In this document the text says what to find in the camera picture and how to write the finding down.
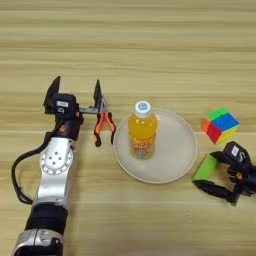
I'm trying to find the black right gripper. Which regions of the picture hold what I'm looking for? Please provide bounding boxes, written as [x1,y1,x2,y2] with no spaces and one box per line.
[192,150,256,206]

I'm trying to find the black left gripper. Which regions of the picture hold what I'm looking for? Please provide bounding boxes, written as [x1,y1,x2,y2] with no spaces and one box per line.
[43,75,103,141]

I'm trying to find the green rectangular block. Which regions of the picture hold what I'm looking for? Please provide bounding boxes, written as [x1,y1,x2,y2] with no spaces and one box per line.
[192,153,220,183]

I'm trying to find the multicoloured puzzle cube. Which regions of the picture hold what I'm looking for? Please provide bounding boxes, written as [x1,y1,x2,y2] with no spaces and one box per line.
[200,107,241,145]

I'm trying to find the orange juice bottle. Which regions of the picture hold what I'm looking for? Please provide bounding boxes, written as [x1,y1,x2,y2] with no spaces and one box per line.
[127,100,159,161]

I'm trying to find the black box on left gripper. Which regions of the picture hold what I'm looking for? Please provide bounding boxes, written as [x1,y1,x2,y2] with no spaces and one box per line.
[51,93,78,117]

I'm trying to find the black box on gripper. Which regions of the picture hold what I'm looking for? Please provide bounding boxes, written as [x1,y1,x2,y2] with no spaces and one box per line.
[51,93,78,117]
[223,140,250,165]

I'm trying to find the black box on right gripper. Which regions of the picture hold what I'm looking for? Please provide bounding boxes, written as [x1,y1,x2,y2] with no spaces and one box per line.
[223,140,250,165]

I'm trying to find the orange and black pliers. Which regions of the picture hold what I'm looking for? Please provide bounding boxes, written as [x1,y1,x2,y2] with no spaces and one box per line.
[93,96,117,148]

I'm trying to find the beige round plate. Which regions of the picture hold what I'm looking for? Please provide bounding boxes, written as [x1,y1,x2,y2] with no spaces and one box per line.
[112,107,198,185]

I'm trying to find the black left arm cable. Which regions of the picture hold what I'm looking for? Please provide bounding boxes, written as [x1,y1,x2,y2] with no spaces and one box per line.
[10,132,52,205]

